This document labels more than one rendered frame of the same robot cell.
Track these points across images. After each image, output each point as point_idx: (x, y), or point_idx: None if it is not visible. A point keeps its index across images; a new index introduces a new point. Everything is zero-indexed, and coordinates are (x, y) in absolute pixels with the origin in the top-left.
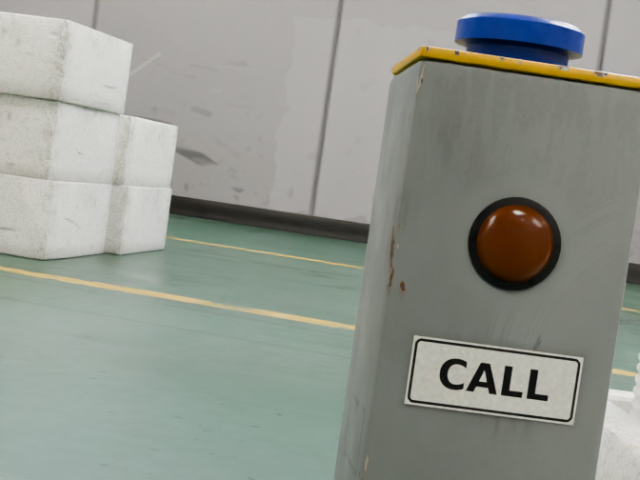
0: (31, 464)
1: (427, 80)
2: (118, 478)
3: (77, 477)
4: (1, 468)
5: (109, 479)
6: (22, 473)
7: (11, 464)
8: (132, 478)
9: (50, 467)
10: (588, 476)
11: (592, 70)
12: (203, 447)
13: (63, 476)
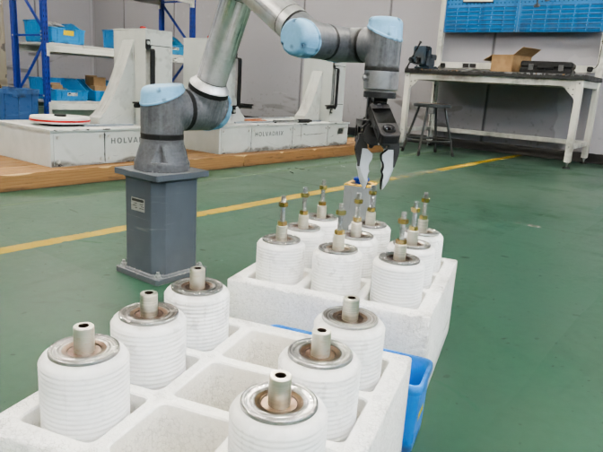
0: (601, 315)
1: None
2: (599, 324)
3: (592, 318)
4: (590, 310)
5: (596, 322)
6: (588, 312)
7: (597, 312)
8: (602, 325)
9: (601, 317)
10: None
11: (346, 182)
12: None
13: (591, 317)
